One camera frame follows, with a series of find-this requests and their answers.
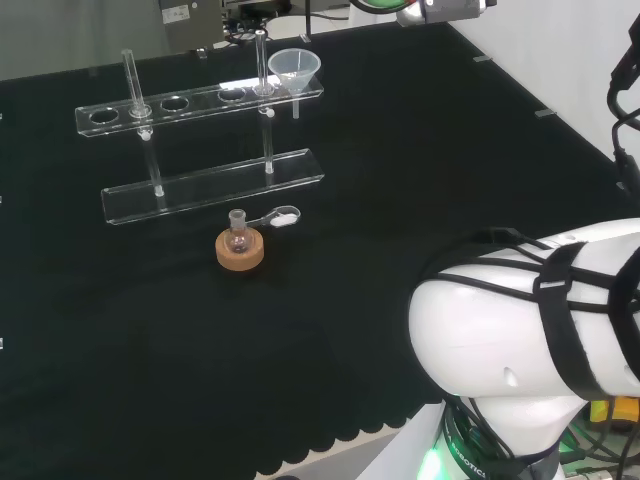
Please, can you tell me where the yellow stop button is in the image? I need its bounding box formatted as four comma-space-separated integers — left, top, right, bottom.
588, 393, 640, 436

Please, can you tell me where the cork ring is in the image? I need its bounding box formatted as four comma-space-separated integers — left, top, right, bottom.
215, 227, 265, 274

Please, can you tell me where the grey metal box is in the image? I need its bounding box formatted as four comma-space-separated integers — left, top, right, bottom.
158, 0, 224, 52

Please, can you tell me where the clear acrylic funnel stand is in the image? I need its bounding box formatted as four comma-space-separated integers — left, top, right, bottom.
74, 29, 325, 227

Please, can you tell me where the black bench cloth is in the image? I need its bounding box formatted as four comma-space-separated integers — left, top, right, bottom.
0, 22, 632, 480

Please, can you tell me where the small round-bottom glass flask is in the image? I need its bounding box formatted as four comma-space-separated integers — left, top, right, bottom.
223, 209, 251, 255

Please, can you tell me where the clear plastic funnel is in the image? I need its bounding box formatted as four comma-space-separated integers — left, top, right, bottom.
267, 48, 322, 120

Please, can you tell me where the green cable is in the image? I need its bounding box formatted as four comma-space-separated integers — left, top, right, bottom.
349, 0, 412, 14

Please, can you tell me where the glass weighing funnel with powder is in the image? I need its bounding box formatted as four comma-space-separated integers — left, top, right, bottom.
248, 204, 302, 230

